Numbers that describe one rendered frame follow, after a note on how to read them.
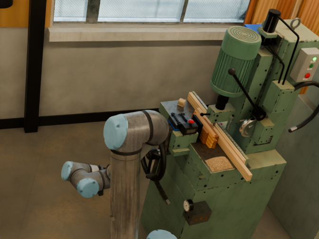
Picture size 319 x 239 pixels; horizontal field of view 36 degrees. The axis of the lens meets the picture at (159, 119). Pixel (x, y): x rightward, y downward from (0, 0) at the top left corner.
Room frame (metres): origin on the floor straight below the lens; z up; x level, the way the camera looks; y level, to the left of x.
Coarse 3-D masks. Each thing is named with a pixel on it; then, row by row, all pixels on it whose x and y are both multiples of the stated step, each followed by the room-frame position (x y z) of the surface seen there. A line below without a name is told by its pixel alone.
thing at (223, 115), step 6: (210, 108) 2.16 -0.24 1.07; (228, 108) 2.19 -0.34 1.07; (234, 108) 2.21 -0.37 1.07; (210, 114) 2.14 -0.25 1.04; (216, 114) 2.13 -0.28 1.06; (222, 114) 2.15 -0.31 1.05; (228, 114) 2.17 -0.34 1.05; (234, 114) 2.19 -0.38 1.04; (210, 120) 2.13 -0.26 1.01; (216, 120) 2.13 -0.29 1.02; (222, 120) 2.15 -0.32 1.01; (228, 120) 2.18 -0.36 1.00
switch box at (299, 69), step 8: (304, 48) 2.24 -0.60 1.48; (312, 48) 2.26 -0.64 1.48; (304, 56) 2.19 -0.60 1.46; (312, 56) 2.20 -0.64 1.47; (296, 64) 2.22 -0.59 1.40; (304, 64) 2.18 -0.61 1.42; (296, 72) 2.20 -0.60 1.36; (304, 72) 2.19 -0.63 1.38; (312, 72) 2.22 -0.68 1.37; (296, 80) 2.18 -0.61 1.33; (304, 80) 2.21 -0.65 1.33
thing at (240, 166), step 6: (198, 108) 2.32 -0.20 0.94; (222, 138) 2.09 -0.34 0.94; (222, 144) 2.07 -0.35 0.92; (228, 150) 2.02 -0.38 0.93; (228, 156) 2.00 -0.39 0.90; (234, 156) 1.97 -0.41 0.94; (234, 162) 1.96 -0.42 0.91; (240, 162) 1.94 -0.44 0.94; (240, 168) 1.91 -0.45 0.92; (246, 168) 1.90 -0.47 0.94; (246, 174) 1.87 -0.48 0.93; (246, 180) 1.86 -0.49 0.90
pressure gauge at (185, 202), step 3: (186, 201) 1.84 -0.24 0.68; (189, 201) 1.84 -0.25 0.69; (192, 201) 1.85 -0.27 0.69; (183, 204) 1.85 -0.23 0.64; (186, 204) 1.84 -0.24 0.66; (189, 204) 1.82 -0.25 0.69; (192, 204) 1.83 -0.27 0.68; (186, 207) 1.83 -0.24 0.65; (189, 207) 1.81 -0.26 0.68; (192, 207) 1.82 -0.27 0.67; (186, 210) 1.83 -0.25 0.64; (189, 210) 1.81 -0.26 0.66; (192, 210) 1.82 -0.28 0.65
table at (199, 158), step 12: (168, 108) 2.31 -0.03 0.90; (180, 108) 2.34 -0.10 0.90; (192, 108) 2.36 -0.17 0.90; (192, 144) 2.04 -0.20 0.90; (204, 144) 2.06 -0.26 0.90; (216, 144) 2.09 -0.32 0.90; (192, 156) 1.99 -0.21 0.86; (204, 156) 1.96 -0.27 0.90; (216, 156) 1.99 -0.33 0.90; (204, 168) 1.90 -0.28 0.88
